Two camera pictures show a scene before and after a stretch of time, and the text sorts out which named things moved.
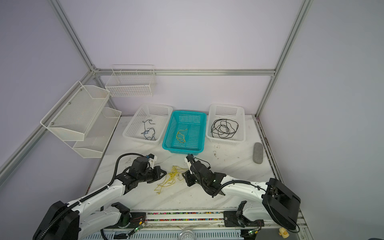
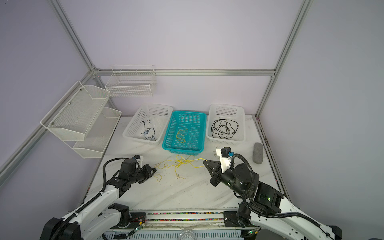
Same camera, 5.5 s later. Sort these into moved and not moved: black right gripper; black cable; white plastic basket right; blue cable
Moved: black right gripper
Not moved: white plastic basket right; blue cable; black cable
